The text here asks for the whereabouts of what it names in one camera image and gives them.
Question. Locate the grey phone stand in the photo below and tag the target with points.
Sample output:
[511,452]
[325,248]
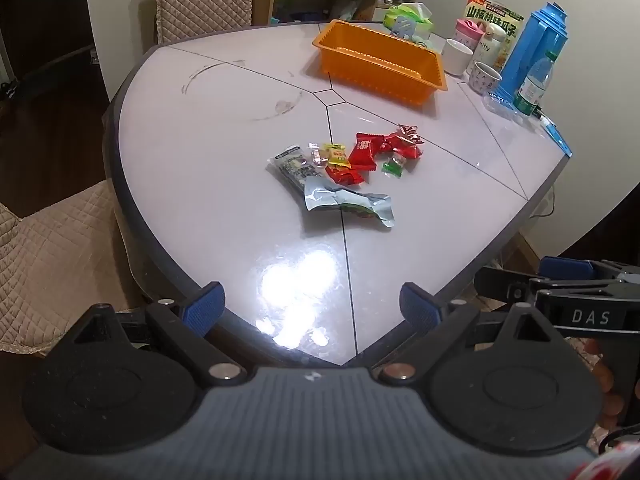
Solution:
[402,27]

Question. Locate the patterned white cup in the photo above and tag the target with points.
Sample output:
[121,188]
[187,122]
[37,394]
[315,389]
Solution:
[484,80]

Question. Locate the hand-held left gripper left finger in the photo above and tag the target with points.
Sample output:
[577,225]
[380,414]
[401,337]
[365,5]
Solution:
[202,310]

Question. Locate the quilted beige chair back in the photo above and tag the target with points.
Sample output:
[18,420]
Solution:
[200,0]

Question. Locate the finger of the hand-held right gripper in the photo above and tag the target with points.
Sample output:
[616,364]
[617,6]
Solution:
[565,266]
[500,282]

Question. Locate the red patterned clothing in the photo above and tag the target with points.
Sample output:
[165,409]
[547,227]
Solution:
[612,462]

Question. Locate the white thermos bottle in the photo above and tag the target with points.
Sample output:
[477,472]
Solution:
[487,47]

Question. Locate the dark door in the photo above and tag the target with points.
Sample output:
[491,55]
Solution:
[45,10]

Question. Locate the small red packet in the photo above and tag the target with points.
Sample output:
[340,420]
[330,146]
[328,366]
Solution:
[384,144]

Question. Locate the yellow snack packet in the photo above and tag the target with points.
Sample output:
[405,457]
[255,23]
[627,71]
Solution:
[336,154]

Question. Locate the orange plastic tray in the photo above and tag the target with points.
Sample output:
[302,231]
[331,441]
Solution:
[380,80]

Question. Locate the clear candy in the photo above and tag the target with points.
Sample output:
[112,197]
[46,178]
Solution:
[316,154]

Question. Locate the large red snack packet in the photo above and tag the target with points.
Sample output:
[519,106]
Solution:
[364,152]

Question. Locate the pink lid bottle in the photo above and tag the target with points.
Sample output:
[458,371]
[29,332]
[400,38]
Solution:
[467,30]

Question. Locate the red white candy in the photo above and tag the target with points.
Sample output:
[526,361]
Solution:
[409,132]

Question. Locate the green label water bottle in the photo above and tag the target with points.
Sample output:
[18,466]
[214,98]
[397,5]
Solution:
[532,90]

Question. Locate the grey black snack packet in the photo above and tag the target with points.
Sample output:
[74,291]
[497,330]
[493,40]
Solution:
[292,165]

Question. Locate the person's right hand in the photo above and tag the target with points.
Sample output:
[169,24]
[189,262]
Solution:
[607,380]

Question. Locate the green candy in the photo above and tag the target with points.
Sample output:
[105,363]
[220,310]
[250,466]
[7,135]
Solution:
[394,166]

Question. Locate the blue thermos jug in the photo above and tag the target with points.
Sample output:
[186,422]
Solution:
[535,40]

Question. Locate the blue flat box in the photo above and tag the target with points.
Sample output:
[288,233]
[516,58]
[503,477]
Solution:
[557,135]

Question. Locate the green tissue pack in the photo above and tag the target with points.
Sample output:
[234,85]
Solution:
[407,10]

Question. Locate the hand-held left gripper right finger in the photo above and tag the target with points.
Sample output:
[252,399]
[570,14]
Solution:
[420,310]

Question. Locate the clear pocket tissue packet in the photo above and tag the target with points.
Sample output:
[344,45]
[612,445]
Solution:
[500,101]

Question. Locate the white mug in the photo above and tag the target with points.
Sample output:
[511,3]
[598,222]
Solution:
[456,57]

